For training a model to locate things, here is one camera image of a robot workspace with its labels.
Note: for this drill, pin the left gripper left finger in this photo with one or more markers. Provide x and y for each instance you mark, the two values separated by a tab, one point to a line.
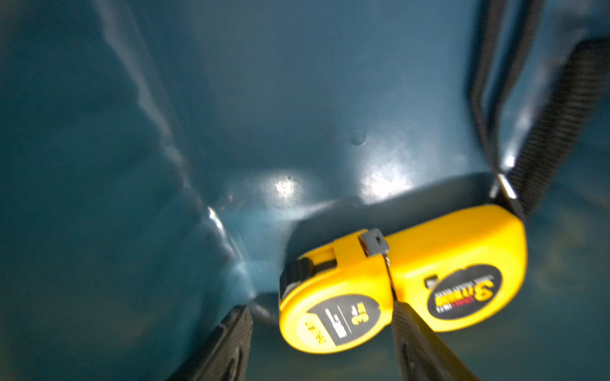
225	354

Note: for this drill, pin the yellow tape measure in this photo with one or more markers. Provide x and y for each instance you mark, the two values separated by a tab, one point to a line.
462	268
337	296

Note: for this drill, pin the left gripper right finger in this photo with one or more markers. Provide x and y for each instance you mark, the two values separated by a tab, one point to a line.
422	354

